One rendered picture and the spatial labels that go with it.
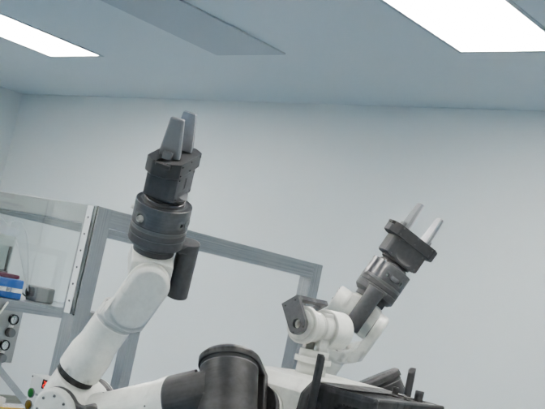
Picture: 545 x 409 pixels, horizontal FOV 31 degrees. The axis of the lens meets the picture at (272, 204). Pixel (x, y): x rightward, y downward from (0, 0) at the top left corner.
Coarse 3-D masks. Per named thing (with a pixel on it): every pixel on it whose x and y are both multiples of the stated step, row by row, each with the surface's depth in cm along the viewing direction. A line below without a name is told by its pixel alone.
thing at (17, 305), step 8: (0, 304) 352; (8, 304) 355; (16, 304) 358; (24, 304) 360; (32, 304) 363; (32, 312) 363; (40, 312) 366; (48, 312) 368; (56, 312) 371; (88, 320) 383
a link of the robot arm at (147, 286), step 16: (144, 272) 146; (160, 272) 147; (128, 288) 147; (144, 288) 147; (160, 288) 147; (112, 304) 148; (128, 304) 148; (144, 304) 148; (160, 304) 149; (112, 320) 149; (128, 320) 149; (144, 320) 149
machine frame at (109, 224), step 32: (96, 224) 300; (128, 224) 309; (96, 256) 301; (224, 256) 346; (256, 256) 356; (288, 256) 370; (64, 320) 299; (128, 352) 442; (288, 352) 381; (128, 384) 444
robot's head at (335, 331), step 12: (324, 312) 167; (336, 312) 166; (324, 324) 162; (336, 324) 165; (348, 324) 167; (324, 336) 163; (336, 336) 164; (348, 336) 166; (300, 348) 164; (312, 348) 166; (324, 348) 164; (336, 348) 167; (312, 360) 162
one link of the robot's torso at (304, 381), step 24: (288, 384) 152; (312, 384) 147; (336, 384) 154; (360, 384) 166; (408, 384) 166; (288, 408) 150; (312, 408) 146; (336, 408) 148; (360, 408) 145; (384, 408) 145; (408, 408) 150; (432, 408) 155
